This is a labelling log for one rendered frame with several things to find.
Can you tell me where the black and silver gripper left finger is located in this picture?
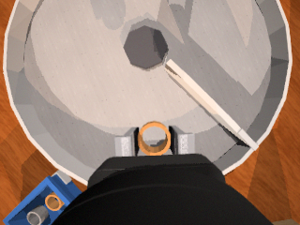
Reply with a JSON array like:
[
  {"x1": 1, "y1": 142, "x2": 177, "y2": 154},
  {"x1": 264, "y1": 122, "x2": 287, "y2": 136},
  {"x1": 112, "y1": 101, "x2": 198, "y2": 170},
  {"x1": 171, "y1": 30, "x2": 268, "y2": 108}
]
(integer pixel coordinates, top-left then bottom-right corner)
[{"x1": 114, "y1": 127, "x2": 140, "y2": 157}]

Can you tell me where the grey metal bushing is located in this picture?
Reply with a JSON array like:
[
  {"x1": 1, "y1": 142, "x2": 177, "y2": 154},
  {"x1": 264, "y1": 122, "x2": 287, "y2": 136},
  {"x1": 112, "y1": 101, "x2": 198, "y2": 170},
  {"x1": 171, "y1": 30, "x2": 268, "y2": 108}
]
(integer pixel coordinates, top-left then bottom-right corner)
[{"x1": 27, "y1": 205, "x2": 49, "y2": 225}]

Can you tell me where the bronze bushing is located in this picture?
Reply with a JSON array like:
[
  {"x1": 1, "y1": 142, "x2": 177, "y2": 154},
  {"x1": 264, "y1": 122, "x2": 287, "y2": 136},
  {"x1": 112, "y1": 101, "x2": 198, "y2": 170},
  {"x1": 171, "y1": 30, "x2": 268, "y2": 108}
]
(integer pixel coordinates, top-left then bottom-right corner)
[
  {"x1": 45, "y1": 192, "x2": 64, "y2": 211},
  {"x1": 138, "y1": 121, "x2": 171, "y2": 156}
]

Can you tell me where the blue crate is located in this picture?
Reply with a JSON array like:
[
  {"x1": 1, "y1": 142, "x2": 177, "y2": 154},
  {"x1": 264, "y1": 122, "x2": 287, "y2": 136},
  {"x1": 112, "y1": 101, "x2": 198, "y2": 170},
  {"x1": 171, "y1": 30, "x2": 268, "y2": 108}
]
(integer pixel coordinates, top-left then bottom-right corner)
[{"x1": 2, "y1": 170, "x2": 82, "y2": 225}]

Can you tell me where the grey round turntable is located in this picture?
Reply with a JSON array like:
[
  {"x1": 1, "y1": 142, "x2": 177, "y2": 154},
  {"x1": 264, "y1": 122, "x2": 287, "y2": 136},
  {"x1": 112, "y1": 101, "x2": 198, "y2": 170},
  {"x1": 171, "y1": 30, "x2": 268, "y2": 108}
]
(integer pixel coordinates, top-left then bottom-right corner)
[{"x1": 3, "y1": 0, "x2": 293, "y2": 185}]

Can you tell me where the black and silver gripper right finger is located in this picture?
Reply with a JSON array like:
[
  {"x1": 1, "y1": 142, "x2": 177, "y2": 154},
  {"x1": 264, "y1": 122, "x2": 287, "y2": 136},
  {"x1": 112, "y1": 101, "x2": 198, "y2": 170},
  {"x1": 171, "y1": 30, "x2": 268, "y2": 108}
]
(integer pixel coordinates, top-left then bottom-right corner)
[{"x1": 169, "y1": 126, "x2": 195, "y2": 155}]

